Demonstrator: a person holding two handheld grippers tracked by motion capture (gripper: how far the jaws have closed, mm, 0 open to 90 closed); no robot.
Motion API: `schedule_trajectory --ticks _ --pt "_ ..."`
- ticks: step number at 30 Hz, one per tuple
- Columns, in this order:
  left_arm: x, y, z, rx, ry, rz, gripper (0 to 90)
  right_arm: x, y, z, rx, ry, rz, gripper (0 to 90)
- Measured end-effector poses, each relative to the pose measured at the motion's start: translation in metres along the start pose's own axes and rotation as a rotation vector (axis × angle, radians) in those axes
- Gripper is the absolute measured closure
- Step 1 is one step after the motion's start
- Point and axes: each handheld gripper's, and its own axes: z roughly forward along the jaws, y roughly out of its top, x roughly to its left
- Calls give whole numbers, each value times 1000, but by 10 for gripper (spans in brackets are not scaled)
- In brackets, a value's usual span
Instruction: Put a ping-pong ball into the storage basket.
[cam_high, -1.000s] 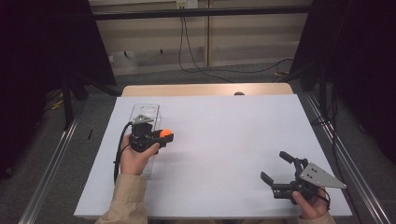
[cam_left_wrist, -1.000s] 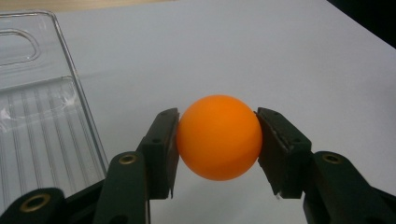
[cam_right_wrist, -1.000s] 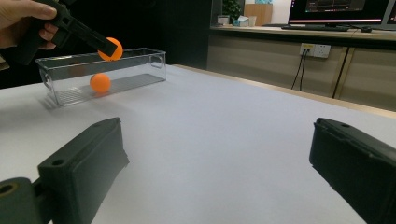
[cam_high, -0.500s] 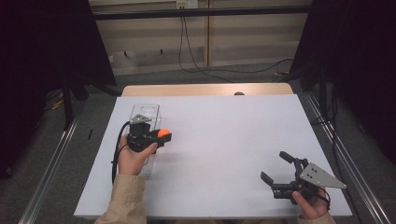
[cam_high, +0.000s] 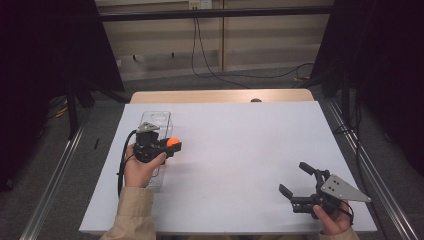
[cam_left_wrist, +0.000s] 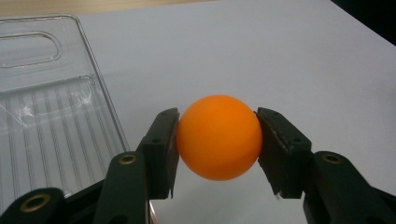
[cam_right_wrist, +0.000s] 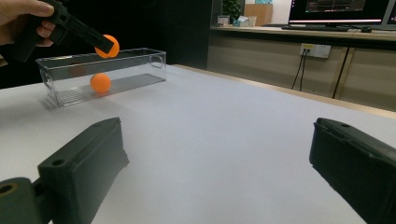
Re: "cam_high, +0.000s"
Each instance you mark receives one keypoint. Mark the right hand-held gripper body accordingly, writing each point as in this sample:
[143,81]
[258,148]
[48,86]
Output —
[335,190]

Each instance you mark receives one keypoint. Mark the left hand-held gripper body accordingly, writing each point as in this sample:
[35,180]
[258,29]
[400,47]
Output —
[146,146]

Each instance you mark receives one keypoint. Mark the orange ball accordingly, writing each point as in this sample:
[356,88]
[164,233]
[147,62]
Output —
[172,141]

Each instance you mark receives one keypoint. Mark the clear plastic container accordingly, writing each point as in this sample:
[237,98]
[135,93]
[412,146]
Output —
[160,120]

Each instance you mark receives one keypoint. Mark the person's left hand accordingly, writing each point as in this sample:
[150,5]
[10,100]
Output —
[138,173]

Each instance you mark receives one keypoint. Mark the person's right hand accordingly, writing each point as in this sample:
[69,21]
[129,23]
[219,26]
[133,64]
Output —
[333,223]

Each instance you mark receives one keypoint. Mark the small black stick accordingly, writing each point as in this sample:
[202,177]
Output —
[96,143]

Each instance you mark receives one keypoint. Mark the white table mat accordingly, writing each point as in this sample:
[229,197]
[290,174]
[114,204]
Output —
[250,150]

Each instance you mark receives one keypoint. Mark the small dark round object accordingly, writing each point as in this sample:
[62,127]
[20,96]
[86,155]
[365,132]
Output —
[256,100]

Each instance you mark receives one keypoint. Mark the black curtain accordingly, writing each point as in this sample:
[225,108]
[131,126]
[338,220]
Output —
[40,66]
[383,66]

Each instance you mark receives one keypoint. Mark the black metal crossbar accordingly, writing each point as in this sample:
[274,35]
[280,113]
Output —
[216,14]

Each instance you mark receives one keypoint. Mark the silver metal rail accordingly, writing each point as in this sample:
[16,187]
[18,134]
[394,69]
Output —
[50,190]
[376,180]

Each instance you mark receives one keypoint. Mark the white wall socket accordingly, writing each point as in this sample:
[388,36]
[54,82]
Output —
[200,4]

